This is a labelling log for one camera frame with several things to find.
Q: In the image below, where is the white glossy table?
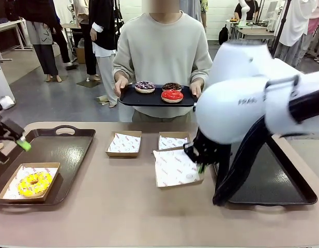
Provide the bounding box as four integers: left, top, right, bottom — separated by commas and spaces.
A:
272, 57, 309, 76

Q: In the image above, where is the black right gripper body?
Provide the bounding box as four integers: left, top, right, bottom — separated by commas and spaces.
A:
184, 129, 232, 166

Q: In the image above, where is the person's left forearm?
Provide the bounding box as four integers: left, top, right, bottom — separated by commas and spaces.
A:
189, 60, 214, 84

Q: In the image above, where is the pink garment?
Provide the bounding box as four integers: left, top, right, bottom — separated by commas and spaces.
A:
307, 15, 319, 36

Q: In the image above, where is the black cable sleeve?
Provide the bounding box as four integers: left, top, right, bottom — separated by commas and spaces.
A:
212, 89, 319, 207

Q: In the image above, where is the mannequin with black trousers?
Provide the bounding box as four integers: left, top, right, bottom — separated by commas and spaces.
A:
72, 0, 101, 81

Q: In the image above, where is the person in black shirt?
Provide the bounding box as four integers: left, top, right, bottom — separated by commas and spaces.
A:
234, 0, 260, 21

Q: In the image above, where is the person in beige sweater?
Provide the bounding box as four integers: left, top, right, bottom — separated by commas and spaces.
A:
112, 0, 214, 122

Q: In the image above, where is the person's right hand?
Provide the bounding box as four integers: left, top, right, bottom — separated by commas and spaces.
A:
113, 76, 129, 98

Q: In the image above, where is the black serving tray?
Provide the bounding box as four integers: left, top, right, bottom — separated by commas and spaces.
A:
119, 84, 199, 107

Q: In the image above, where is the chocolate sprinkled donut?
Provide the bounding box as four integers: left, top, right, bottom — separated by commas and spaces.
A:
162, 82, 183, 91

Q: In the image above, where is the white cabinet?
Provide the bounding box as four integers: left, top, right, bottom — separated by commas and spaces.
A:
0, 54, 16, 98

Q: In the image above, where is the brown paper food box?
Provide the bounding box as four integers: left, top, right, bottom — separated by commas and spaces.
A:
0, 162, 61, 203
158, 131, 191, 151
153, 147, 204, 191
105, 130, 142, 158

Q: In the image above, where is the white printed liner paper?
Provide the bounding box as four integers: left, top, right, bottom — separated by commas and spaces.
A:
159, 135, 188, 150
108, 132, 141, 153
3, 166, 59, 200
153, 148, 200, 187

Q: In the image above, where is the person's right forearm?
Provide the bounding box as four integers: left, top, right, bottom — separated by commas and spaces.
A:
112, 58, 136, 81

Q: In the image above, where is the black plastic tray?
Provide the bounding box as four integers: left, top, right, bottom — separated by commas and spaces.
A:
213, 134, 318, 207

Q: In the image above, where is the mannequin with grey skirt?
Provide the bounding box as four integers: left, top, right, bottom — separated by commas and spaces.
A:
19, 0, 63, 83

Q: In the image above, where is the white side table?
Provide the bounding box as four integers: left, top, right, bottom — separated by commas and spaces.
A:
0, 20, 27, 63

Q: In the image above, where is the yellow glazed donut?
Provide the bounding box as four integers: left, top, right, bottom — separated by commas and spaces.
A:
17, 171, 53, 198

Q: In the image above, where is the black stand pole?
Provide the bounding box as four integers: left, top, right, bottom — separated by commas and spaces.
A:
272, 0, 292, 59

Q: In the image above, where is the purple sprinkled donut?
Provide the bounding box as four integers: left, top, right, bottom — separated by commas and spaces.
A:
134, 81, 156, 94

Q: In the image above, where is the dark brown tray with handles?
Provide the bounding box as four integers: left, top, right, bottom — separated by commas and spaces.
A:
0, 125, 96, 207

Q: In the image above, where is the person's left hand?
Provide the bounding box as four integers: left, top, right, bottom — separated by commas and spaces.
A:
189, 79, 203, 99

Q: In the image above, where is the black backpack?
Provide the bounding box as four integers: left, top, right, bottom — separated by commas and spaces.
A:
218, 24, 230, 46

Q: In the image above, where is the grey background workbench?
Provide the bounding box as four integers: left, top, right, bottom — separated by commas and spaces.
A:
230, 19, 276, 41

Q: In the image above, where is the dark mannequin base plate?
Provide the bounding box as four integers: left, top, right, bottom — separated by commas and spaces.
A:
76, 79, 102, 88

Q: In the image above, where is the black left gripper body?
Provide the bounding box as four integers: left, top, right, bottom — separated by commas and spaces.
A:
0, 111, 23, 146

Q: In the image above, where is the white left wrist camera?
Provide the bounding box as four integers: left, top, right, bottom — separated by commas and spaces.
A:
0, 96, 15, 111

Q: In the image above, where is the mannequin with black vest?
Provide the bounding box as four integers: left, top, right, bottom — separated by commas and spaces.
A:
89, 0, 120, 109

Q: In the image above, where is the red glazed donut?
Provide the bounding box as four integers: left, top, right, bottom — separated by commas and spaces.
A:
161, 89, 184, 104

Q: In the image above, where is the cardboard box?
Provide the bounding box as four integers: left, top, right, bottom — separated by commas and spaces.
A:
75, 47, 86, 64

